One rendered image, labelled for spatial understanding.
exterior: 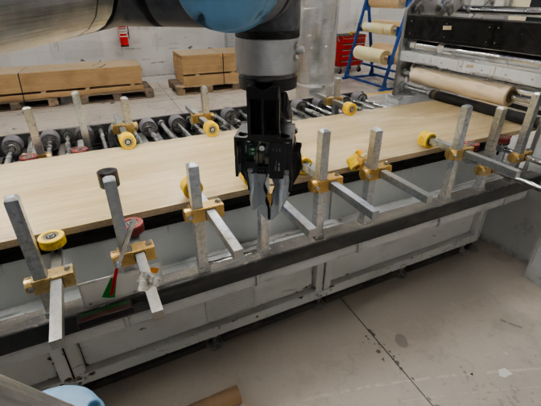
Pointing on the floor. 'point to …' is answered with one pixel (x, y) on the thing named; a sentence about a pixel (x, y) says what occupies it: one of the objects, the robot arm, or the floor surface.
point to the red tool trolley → (344, 43)
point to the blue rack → (369, 47)
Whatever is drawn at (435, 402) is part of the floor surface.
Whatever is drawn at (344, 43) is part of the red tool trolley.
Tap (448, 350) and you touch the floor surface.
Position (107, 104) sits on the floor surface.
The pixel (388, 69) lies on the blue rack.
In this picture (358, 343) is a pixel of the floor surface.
